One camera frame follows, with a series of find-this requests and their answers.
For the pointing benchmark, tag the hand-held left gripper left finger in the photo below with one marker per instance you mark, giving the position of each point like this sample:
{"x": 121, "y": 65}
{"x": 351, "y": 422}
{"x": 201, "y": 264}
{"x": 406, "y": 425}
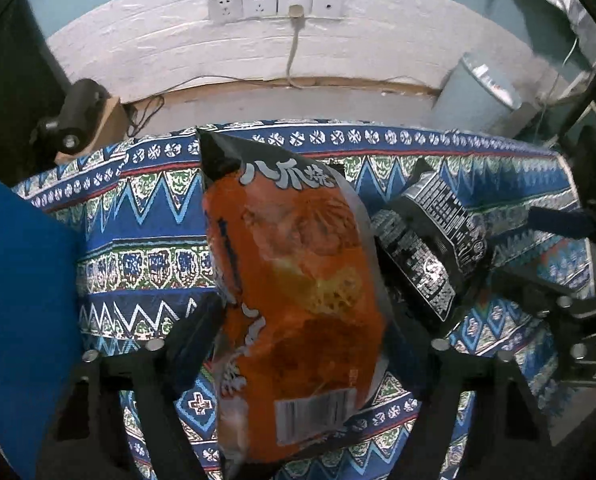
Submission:
{"x": 195, "y": 340}

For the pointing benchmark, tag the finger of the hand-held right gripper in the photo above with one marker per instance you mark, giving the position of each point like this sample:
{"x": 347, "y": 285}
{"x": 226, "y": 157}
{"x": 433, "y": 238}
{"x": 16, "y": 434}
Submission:
{"x": 558, "y": 222}
{"x": 528, "y": 282}

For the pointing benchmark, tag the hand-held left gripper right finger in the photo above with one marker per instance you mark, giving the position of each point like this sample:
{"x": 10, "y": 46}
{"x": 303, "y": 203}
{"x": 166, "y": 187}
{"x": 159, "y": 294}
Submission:
{"x": 413, "y": 365}

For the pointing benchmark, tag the black snack packet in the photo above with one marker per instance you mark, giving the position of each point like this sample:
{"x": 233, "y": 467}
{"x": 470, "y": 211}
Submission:
{"x": 428, "y": 240}

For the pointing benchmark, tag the orange snack bag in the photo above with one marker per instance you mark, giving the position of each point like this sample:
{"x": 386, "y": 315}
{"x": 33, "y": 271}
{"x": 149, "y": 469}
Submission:
{"x": 298, "y": 280}

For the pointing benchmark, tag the blue cardboard box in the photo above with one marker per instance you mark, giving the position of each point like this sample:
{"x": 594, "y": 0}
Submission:
{"x": 23, "y": 300}

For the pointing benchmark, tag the black chair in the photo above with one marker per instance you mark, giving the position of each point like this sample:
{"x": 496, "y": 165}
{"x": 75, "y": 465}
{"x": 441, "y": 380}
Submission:
{"x": 585, "y": 100}

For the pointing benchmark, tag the blue patterned tablecloth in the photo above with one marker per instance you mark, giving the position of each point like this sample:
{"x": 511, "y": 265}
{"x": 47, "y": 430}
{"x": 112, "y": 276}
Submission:
{"x": 143, "y": 210}

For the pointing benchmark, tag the light blue waste bin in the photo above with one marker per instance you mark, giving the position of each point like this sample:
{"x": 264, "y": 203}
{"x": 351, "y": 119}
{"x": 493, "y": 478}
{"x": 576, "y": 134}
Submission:
{"x": 468, "y": 100}

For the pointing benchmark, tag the black camera device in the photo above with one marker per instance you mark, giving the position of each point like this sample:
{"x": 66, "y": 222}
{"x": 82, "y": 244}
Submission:
{"x": 78, "y": 110}

